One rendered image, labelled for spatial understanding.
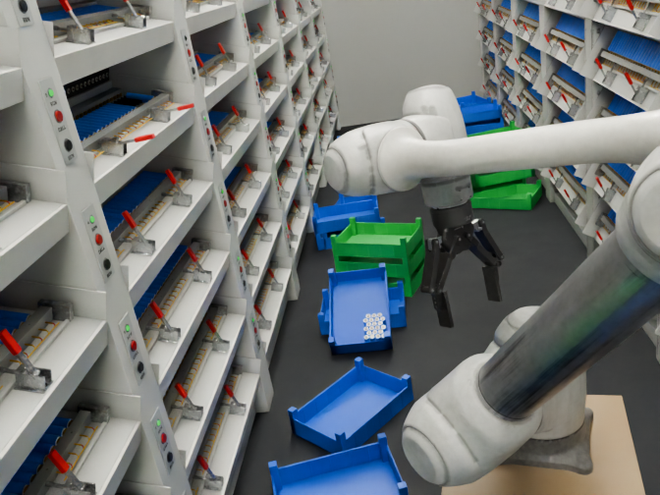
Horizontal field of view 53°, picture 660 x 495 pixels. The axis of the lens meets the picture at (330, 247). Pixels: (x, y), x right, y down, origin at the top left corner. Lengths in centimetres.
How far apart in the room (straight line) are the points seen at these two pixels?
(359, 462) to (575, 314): 102
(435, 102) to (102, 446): 78
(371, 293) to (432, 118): 126
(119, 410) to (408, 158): 63
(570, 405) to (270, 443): 92
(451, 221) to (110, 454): 68
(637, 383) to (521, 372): 108
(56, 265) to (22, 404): 24
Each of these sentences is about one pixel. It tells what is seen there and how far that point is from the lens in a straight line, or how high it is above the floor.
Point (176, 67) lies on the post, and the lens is 166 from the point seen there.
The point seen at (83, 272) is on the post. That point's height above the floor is 81.
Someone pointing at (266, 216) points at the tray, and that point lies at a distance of 245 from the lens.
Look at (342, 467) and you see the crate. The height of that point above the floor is 1.
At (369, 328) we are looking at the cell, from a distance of 216.
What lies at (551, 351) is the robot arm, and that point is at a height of 67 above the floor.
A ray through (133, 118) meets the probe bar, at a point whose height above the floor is 95.
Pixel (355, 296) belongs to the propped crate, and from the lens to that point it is 232.
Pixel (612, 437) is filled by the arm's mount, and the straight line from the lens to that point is 141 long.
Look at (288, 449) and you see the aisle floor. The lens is 187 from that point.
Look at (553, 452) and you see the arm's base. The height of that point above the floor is 30.
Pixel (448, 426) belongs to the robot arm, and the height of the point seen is 49.
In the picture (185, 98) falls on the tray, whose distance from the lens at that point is 166.
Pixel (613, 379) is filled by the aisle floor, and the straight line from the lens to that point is 202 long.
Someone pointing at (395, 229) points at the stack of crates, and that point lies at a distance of 260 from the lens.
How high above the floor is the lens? 117
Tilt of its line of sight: 23 degrees down
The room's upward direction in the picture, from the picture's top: 10 degrees counter-clockwise
